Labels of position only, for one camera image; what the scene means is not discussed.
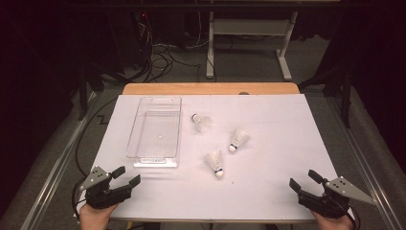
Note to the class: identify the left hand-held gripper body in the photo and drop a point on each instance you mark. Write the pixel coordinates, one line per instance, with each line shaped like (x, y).
(102, 195)

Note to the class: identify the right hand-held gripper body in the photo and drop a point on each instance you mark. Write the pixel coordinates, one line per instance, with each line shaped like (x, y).
(332, 202)

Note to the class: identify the clear plastic tray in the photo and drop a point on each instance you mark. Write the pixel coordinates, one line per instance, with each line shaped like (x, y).
(156, 134)

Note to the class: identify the white shuttlecock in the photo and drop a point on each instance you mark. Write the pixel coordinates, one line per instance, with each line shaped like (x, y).
(202, 123)
(215, 161)
(239, 138)

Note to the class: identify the person's right hand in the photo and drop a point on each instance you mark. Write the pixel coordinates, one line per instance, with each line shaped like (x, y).
(335, 224)

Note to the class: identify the person's left hand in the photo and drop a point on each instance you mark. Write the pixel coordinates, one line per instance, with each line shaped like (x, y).
(94, 218)

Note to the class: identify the dark metal stand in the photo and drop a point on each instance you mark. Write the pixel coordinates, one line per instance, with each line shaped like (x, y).
(83, 92)
(344, 102)

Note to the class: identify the wooden table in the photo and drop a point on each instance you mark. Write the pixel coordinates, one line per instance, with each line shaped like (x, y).
(207, 88)

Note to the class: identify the metal floor rail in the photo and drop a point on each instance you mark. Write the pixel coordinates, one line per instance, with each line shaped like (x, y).
(54, 172)
(360, 153)

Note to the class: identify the white metal desk frame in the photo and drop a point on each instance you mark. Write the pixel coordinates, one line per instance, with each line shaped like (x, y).
(252, 27)

